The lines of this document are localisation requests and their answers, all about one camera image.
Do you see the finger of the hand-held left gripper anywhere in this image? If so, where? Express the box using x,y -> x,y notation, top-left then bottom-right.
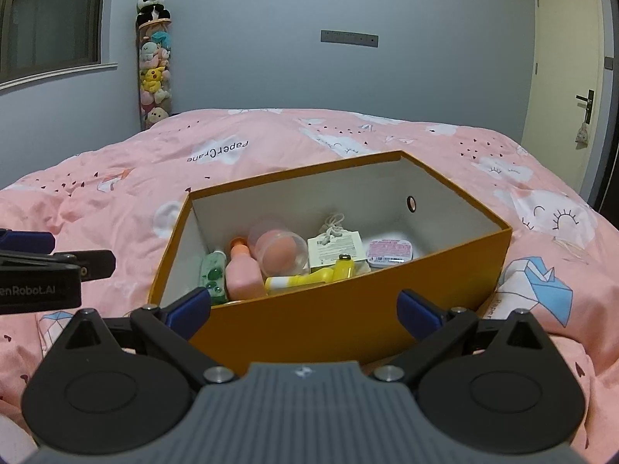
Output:
0,229 -> 56,254
0,250 -> 117,282

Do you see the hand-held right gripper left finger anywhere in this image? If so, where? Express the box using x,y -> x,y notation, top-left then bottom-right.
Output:
46,287 -> 238,390

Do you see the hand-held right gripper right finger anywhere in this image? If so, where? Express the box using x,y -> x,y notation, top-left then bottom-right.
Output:
371,289 -> 566,391

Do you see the green bottle with white cap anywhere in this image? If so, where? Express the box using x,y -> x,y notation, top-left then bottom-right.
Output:
200,250 -> 228,306

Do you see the peach bottle with orange cap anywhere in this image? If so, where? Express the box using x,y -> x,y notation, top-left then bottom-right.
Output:
226,237 -> 268,301

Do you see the pink labelled small packet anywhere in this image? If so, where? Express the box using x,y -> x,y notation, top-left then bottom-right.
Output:
365,238 -> 415,269

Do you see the orange cardboard box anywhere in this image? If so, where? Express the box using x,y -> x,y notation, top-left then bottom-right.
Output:
147,151 -> 513,377

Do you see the yellow round tape measure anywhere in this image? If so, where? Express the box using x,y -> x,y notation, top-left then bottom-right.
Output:
333,252 -> 357,282

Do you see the clear container with pink sponge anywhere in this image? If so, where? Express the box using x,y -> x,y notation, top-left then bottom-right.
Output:
248,219 -> 311,277

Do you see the yellow and white bottle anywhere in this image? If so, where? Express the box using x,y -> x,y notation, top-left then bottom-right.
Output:
264,270 -> 335,295

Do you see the cream drawstring pouch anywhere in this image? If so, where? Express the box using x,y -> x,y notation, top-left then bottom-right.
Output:
319,213 -> 349,240

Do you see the person's pale clothing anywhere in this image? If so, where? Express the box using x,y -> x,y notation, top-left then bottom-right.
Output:
0,411 -> 37,464

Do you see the clear tube of plush toys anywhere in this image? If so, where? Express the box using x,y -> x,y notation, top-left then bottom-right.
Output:
137,18 -> 175,131

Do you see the pink printed blanket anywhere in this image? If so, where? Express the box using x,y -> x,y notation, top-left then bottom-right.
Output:
0,107 -> 619,464

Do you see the window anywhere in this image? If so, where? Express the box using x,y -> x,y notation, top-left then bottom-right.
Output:
0,0 -> 119,90

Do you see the panda plush toy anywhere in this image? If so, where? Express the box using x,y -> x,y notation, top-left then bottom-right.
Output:
135,0 -> 172,25

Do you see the cream door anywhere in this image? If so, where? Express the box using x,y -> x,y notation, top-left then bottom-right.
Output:
520,0 -> 611,199

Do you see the black door handle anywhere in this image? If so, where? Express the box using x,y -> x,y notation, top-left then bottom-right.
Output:
575,89 -> 597,124

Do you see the grey wall outlet strip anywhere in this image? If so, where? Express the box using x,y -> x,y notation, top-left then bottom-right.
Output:
320,30 -> 379,48

